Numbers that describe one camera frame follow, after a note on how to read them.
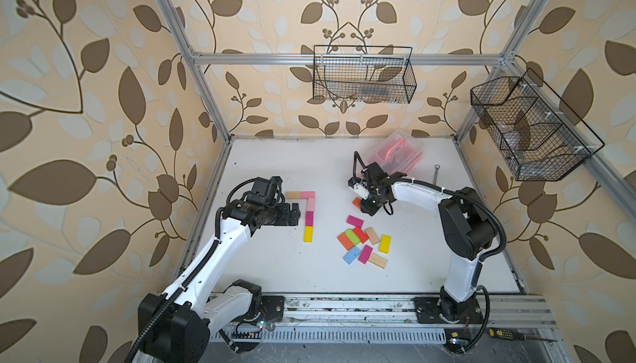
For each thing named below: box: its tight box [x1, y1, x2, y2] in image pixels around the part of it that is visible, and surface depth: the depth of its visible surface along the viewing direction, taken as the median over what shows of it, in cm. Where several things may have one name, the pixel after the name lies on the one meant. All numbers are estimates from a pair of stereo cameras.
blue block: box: [342, 246, 362, 266], surface depth 86 cm
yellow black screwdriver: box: [488, 328, 557, 342], surface depth 70 cm
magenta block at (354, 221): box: [346, 214, 364, 228], surface depth 96 cm
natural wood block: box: [285, 191, 301, 200], surface depth 103 cm
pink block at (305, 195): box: [300, 191, 316, 200], surface depth 103 cm
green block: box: [344, 228, 362, 247], surface depth 91 cm
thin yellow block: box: [303, 225, 314, 243], surface depth 93 cm
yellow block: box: [379, 234, 392, 255], surface depth 89 cm
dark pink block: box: [305, 211, 314, 227], surface depth 95 cm
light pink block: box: [306, 198, 315, 213], surface depth 101 cm
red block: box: [352, 226, 369, 244], surface depth 91 cm
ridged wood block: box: [368, 252, 389, 270], surface depth 85 cm
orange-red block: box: [337, 232, 355, 252], surface depth 90 cm
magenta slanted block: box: [357, 244, 374, 265], surface depth 86 cm
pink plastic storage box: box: [364, 129, 424, 175], surface depth 106 cm
